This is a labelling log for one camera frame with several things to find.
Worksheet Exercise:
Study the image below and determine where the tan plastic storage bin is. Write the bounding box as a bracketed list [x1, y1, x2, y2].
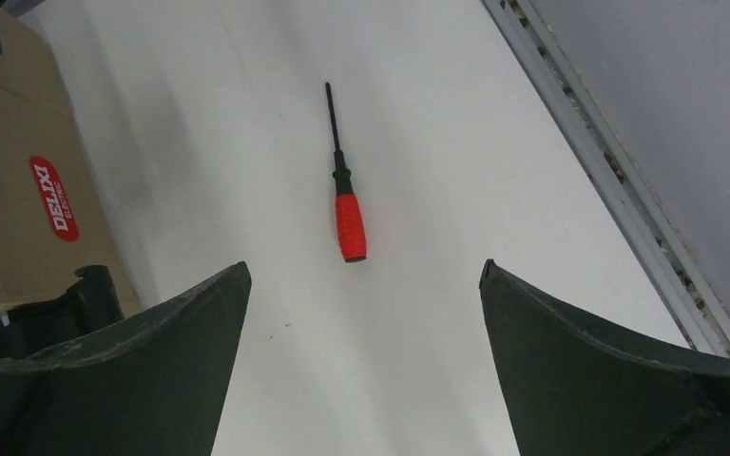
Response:
[0, 11, 142, 316]

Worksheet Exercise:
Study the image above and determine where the aluminium frame rail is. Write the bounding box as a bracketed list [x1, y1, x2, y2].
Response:
[484, 1, 730, 358]

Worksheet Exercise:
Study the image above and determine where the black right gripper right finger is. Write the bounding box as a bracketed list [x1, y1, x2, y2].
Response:
[479, 260, 730, 455]

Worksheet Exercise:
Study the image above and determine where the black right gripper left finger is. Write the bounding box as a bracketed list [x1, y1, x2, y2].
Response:
[0, 262, 252, 455]

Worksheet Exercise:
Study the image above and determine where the red handled black screwdriver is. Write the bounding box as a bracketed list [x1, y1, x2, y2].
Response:
[325, 82, 367, 263]

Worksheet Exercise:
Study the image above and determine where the black bin latch near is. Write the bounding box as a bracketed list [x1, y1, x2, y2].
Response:
[0, 265, 125, 359]

